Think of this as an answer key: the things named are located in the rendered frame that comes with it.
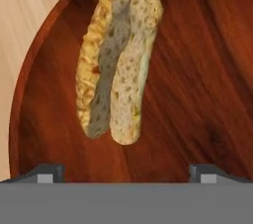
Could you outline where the split hot dog bun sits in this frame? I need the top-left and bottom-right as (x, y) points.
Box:
(75, 0), (164, 146)

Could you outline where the brown wooden plate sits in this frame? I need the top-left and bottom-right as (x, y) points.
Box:
(8, 0), (253, 184)

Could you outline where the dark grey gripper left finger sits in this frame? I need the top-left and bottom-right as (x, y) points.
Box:
(2, 164), (66, 185)

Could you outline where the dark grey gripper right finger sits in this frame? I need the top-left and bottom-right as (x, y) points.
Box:
(188, 164), (253, 185)

